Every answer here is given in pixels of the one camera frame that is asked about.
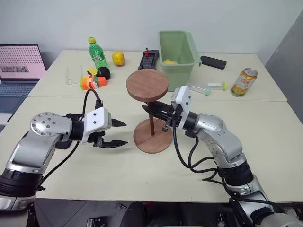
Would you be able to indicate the black smartphone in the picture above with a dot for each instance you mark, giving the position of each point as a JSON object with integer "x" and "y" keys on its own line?
{"x": 213, "y": 62}

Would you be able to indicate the round wooden base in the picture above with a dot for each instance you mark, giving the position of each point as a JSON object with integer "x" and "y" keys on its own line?
{"x": 154, "y": 143}

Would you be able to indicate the black tray with red piece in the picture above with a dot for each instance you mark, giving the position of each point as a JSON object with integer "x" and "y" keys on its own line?
{"x": 148, "y": 62}

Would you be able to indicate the yellow fruit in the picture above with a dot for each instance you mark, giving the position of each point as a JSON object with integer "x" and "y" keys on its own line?
{"x": 118, "y": 58}

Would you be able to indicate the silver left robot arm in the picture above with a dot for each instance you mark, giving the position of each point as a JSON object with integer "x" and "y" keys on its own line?
{"x": 45, "y": 124}

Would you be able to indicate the wooden pole with round disc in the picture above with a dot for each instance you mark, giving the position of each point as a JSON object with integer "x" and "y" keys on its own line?
{"x": 146, "y": 84}

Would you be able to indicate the clear acrylic holder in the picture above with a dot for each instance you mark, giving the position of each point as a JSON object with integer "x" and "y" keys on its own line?
{"x": 71, "y": 76}

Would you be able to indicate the yellow item in bin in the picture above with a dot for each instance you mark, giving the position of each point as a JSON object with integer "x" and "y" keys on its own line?
{"x": 170, "y": 62}

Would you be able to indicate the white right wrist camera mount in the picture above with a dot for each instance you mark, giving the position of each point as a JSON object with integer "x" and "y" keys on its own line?
{"x": 183, "y": 101}

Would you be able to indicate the clear tube with green cap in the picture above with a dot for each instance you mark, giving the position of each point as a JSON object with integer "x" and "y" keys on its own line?
{"x": 201, "y": 89}

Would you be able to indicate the multicoloured toy block stack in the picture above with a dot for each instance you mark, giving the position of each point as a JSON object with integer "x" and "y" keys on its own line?
{"x": 88, "y": 82}

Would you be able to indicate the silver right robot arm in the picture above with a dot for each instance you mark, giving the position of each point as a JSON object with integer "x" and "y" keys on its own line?
{"x": 213, "y": 125}

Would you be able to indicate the orange drink can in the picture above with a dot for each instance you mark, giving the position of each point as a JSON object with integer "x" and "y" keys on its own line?
{"x": 243, "y": 84}

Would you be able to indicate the green plastic soda bottle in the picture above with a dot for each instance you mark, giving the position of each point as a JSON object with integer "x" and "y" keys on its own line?
{"x": 97, "y": 55}

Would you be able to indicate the green plastic bin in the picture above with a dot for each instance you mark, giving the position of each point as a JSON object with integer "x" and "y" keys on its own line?
{"x": 176, "y": 47}

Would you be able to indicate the dark rounded housing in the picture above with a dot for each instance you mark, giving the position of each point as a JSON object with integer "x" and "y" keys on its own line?
{"x": 132, "y": 214}

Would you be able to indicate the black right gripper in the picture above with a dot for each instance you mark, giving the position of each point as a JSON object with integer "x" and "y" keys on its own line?
{"x": 174, "y": 113}

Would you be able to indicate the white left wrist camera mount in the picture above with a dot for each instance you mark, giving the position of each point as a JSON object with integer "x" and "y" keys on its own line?
{"x": 95, "y": 120}

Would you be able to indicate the open grey laptop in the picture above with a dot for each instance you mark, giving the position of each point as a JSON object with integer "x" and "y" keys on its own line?
{"x": 20, "y": 61}

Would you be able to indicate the yellow and black block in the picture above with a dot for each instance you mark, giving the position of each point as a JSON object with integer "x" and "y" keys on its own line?
{"x": 91, "y": 71}

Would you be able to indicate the clear tube with yellow cap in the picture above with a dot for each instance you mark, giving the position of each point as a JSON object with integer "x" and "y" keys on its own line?
{"x": 216, "y": 85}

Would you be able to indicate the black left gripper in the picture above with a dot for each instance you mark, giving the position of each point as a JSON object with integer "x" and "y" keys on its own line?
{"x": 97, "y": 139}

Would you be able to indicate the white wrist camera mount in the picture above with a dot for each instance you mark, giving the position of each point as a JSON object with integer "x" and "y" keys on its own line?
{"x": 95, "y": 120}
{"x": 183, "y": 101}

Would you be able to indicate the orange toy block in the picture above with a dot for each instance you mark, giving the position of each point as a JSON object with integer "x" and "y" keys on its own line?
{"x": 102, "y": 81}

